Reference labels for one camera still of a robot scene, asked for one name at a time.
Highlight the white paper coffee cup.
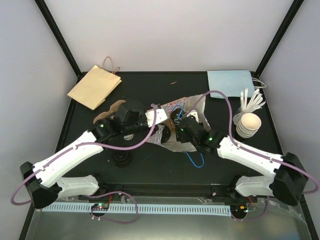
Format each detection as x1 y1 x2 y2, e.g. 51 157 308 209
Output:
123 134 134 141

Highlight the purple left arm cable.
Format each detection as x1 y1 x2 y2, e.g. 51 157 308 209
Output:
10 104 159 206

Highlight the small electronics board right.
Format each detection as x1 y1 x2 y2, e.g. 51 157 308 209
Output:
230 205 256 216

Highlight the right black frame post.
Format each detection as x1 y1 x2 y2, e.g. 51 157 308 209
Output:
254 0 304 78

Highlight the black frame post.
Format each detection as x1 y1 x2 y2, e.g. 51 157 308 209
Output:
34 0 82 77
254 0 304 78

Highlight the small electronics board left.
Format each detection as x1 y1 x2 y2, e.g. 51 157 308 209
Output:
90 203 110 213

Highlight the blue checkered paper bag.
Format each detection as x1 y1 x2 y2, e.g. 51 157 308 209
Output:
147 95 211 168

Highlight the left black frame post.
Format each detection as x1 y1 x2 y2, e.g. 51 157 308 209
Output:
34 0 82 77

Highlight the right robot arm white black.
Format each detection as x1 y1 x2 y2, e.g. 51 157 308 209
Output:
175 116 308 206

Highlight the single black lid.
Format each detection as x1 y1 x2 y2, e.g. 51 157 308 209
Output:
170 112 182 127

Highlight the stack of black lids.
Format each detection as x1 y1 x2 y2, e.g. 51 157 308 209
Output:
112 150 132 168

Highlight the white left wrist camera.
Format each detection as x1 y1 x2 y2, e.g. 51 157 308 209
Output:
145 106 169 128

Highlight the black plastic cup lid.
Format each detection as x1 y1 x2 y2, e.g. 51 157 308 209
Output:
160 126 171 144

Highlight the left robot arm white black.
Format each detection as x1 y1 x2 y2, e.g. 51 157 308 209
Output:
20 100 163 209

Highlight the light blue paper bag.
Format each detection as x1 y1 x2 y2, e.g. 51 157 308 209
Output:
207 70 267 98

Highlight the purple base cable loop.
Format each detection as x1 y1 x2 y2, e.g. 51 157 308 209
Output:
90 191 139 224

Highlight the light blue slotted cable duct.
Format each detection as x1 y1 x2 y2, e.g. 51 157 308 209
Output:
42 202 231 217

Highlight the small electronics board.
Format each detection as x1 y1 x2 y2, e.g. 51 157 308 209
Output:
90 203 110 213
230 205 256 216

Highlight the brown kraft paper bag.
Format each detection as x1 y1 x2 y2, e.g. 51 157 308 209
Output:
67 65 122 110

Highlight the brown cardboard cup carrier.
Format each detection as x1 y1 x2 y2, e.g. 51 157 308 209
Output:
93 100 126 124

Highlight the stack of paper cups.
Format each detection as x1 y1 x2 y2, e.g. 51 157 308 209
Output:
236 113 262 139

